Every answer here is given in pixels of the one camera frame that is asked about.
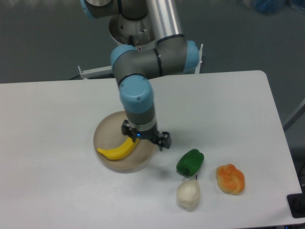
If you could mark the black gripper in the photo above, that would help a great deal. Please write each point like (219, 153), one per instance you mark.
(147, 131)

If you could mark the yellow toy banana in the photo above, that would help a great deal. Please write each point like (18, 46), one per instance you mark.
(120, 152)

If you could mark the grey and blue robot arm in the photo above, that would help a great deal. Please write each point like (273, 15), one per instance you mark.
(133, 69)

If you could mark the beige round plate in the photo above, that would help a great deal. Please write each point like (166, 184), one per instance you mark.
(108, 135)

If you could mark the green toy bell pepper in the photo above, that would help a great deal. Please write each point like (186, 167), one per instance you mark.
(190, 163)

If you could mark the white toy pear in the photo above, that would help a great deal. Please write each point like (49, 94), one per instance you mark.
(188, 194)

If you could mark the orange toy bread knot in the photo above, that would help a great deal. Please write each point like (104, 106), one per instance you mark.
(230, 180)

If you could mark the grey metal table leg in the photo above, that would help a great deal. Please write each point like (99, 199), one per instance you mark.
(294, 116)

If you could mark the black device at table edge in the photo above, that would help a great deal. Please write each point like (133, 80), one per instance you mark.
(296, 204)

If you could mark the blue plastic bag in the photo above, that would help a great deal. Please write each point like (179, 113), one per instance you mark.
(268, 6)

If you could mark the white upright metal bracket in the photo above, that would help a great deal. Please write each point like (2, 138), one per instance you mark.
(200, 55)

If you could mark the white metal frame bracket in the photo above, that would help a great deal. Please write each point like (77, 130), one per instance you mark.
(96, 73)

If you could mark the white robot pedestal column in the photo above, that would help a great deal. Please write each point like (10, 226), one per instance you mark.
(136, 33)

